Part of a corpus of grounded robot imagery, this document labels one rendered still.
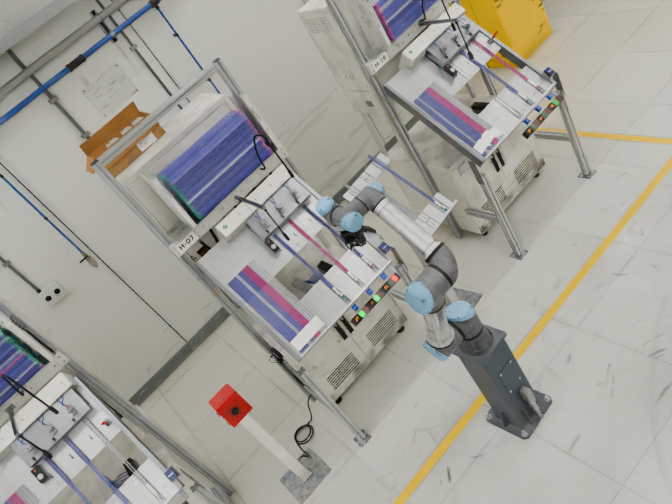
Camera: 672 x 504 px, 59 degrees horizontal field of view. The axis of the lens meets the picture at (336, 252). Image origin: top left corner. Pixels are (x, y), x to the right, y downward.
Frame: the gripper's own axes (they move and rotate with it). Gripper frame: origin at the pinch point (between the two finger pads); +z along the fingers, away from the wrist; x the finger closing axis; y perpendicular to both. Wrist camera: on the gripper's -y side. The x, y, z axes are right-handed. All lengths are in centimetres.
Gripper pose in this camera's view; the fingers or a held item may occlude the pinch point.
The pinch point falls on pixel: (368, 243)
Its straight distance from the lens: 251.1
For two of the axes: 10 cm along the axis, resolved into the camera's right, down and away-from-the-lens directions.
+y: 0.3, 8.2, -5.7
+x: 8.4, -3.2, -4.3
